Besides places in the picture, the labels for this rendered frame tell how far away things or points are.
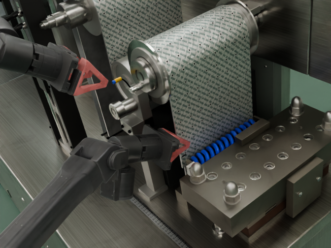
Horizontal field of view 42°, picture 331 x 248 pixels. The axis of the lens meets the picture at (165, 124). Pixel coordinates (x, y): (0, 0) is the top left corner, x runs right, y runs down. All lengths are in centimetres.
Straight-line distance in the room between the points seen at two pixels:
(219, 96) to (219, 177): 19
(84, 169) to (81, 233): 36
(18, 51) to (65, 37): 85
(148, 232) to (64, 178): 35
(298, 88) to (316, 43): 213
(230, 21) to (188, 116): 23
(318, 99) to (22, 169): 215
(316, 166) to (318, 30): 29
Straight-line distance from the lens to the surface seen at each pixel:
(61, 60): 78
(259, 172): 96
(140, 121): 97
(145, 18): 110
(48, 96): 126
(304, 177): 98
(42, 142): 143
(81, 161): 78
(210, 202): 91
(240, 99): 106
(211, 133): 103
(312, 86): 316
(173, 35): 92
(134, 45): 92
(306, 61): 105
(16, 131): 154
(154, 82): 89
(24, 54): 75
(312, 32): 101
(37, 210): 74
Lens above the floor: 169
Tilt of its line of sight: 36 degrees down
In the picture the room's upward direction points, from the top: 11 degrees counter-clockwise
